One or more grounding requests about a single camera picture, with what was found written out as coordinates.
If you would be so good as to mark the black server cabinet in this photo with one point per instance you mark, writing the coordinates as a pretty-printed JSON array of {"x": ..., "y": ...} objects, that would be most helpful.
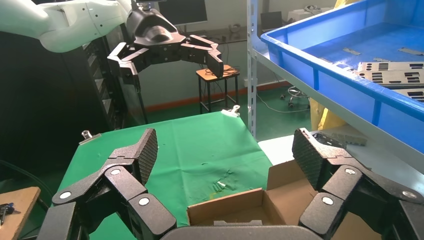
[{"x": 39, "y": 116}]

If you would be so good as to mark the dark key bunch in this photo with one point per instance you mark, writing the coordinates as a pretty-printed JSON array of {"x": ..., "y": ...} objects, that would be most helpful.
[{"x": 5, "y": 209}]

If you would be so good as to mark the brown cardboard box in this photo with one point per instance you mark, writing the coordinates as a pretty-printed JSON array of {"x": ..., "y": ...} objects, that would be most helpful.
[{"x": 232, "y": 205}]

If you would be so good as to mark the folded shiny metal plate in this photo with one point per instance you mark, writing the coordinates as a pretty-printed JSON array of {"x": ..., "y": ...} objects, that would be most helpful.
[{"x": 356, "y": 139}]

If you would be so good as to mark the yellow plastic sheet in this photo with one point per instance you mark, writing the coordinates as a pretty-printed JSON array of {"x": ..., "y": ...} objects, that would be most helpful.
[{"x": 326, "y": 116}]

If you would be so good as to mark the metal I/O shield plate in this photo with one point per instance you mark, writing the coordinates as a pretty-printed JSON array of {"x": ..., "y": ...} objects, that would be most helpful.
[
  {"x": 367, "y": 66},
  {"x": 402, "y": 94},
  {"x": 364, "y": 78}
]

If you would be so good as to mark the white box device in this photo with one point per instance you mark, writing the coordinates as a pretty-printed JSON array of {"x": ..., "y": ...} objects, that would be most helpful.
[{"x": 298, "y": 16}]

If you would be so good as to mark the brown wooden board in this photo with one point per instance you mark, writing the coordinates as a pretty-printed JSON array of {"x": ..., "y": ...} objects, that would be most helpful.
[{"x": 26, "y": 205}]

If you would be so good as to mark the silver binder clip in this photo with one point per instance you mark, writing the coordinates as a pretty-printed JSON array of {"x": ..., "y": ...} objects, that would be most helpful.
[
  {"x": 89, "y": 138},
  {"x": 230, "y": 113}
]

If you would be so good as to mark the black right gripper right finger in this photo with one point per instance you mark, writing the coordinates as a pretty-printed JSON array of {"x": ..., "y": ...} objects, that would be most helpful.
[{"x": 344, "y": 185}]

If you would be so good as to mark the green table cloth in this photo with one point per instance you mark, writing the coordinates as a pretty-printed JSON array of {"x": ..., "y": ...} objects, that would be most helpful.
[{"x": 185, "y": 145}]

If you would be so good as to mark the black laptop screen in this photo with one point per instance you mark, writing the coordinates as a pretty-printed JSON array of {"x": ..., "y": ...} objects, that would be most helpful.
[{"x": 271, "y": 21}]

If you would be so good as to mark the grey tape strip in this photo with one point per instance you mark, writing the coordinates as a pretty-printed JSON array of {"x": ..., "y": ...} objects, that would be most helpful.
[
  {"x": 351, "y": 51},
  {"x": 410, "y": 51},
  {"x": 381, "y": 60}
]

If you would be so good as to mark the blue plastic tray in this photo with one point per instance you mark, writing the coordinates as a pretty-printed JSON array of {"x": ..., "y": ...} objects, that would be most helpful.
[{"x": 344, "y": 87}]

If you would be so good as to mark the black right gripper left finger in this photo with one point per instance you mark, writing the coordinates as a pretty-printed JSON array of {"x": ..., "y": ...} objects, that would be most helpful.
[{"x": 116, "y": 185}]

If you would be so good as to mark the dark office desk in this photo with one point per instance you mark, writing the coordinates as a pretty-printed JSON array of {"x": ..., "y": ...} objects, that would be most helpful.
[{"x": 232, "y": 36}]

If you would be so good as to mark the white wall socket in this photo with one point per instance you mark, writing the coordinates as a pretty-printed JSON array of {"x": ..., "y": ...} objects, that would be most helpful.
[{"x": 245, "y": 82}]

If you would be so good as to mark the wooden stool black legs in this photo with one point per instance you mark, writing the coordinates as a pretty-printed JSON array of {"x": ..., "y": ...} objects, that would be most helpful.
[{"x": 202, "y": 75}]

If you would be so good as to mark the small white paper scrap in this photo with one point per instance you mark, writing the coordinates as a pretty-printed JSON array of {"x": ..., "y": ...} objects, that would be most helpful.
[{"x": 221, "y": 184}]

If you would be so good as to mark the black computer monitor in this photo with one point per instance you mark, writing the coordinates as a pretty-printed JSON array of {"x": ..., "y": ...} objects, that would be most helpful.
[{"x": 185, "y": 11}]

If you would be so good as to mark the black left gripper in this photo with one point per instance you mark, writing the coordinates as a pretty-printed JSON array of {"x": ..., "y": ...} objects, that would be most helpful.
[{"x": 155, "y": 33}]

